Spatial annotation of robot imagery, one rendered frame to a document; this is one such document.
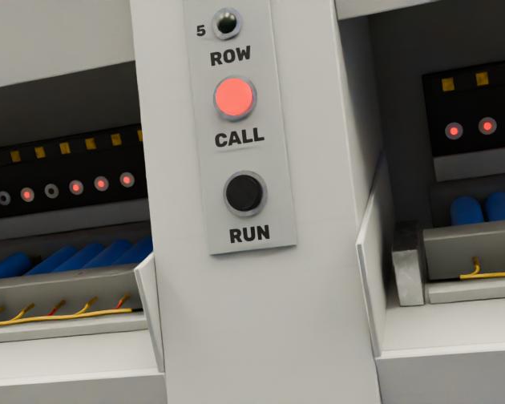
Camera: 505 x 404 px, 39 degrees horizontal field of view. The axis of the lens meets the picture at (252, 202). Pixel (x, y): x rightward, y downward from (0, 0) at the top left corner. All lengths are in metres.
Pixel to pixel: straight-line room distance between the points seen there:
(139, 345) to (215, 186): 0.10
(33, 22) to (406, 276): 0.22
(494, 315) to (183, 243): 0.14
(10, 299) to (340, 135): 0.23
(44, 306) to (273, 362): 0.17
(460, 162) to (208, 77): 0.20
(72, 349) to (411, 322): 0.17
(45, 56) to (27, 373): 0.16
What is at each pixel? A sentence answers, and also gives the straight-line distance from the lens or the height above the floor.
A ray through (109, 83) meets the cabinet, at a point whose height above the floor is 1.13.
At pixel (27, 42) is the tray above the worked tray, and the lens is 0.39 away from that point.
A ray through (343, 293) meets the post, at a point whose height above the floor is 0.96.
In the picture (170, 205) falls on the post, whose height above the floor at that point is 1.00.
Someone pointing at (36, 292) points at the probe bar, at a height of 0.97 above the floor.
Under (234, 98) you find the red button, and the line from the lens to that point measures 0.32.
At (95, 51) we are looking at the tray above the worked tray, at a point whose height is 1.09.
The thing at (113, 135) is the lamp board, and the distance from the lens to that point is 0.52.
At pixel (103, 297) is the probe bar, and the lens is 0.42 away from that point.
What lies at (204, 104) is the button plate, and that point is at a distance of 0.33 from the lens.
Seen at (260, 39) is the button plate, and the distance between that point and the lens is 0.33.
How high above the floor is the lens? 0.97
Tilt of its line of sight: 5 degrees up
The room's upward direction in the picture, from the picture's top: 6 degrees counter-clockwise
